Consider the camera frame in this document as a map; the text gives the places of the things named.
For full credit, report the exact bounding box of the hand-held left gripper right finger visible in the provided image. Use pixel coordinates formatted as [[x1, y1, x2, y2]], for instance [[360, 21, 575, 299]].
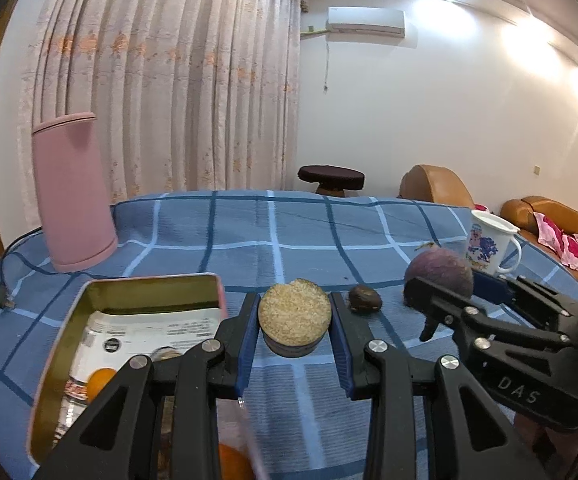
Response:
[[329, 291, 550, 480]]

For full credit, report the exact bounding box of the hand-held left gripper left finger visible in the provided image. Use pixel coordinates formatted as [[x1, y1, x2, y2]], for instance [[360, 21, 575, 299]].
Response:
[[34, 291, 262, 480]]

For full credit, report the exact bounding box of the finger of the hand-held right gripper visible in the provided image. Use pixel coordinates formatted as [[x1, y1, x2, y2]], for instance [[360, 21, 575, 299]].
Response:
[[405, 276, 574, 357], [473, 270, 578, 342]]

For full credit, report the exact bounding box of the large purple fruit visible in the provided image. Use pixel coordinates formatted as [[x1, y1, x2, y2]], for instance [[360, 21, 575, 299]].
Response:
[[404, 249, 474, 308]]

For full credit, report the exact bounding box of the crumb-topped small cake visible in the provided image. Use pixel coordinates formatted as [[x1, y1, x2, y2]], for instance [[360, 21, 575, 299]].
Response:
[[258, 280, 333, 359]]

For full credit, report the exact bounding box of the orange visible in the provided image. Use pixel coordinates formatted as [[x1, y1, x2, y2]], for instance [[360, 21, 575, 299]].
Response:
[[87, 367, 120, 403], [217, 442, 256, 480]]

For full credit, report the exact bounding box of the pink metal tin box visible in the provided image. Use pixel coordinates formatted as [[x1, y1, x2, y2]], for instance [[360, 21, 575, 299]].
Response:
[[28, 272, 267, 480]]

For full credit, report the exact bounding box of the white printed mug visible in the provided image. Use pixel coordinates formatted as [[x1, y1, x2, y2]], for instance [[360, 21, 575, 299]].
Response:
[[465, 210, 522, 277]]

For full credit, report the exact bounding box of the dark wrinkled passion fruit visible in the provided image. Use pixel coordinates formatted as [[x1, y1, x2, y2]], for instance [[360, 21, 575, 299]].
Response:
[[348, 285, 382, 315]]

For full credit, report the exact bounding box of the pink floral cushion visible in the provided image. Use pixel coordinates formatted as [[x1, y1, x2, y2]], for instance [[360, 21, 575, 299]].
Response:
[[533, 212, 566, 252], [559, 234, 578, 272]]

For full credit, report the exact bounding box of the brown leather sofa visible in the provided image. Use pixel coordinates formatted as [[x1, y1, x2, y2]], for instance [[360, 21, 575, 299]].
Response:
[[500, 196, 578, 288]]

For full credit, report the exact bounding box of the brown leather armchair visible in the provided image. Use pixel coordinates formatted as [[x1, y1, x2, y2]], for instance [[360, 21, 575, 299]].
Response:
[[399, 164, 476, 210]]

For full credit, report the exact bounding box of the printed paper leaflet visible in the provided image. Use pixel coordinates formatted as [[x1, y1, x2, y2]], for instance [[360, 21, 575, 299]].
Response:
[[56, 307, 227, 441]]

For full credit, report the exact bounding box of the blue checked tablecloth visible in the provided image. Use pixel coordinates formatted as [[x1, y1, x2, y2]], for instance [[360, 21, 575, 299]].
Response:
[[0, 190, 578, 480]]

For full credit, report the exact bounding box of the dark round stool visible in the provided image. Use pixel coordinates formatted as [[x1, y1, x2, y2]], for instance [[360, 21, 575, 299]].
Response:
[[297, 165, 366, 198]]

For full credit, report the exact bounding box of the pink electric kettle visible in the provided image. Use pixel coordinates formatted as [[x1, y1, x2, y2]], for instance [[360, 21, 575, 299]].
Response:
[[31, 111, 118, 273]]

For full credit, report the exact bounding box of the pink embroidered curtain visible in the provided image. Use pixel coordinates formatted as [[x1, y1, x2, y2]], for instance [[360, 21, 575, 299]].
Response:
[[16, 0, 310, 233]]

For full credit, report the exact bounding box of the white air conditioner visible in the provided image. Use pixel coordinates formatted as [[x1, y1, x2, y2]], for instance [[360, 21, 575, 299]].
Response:
[[325, 6, 406, 37]]

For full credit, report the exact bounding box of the black power cable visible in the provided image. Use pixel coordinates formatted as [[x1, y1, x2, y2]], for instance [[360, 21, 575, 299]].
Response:
[[0, 225, 50, 311]]

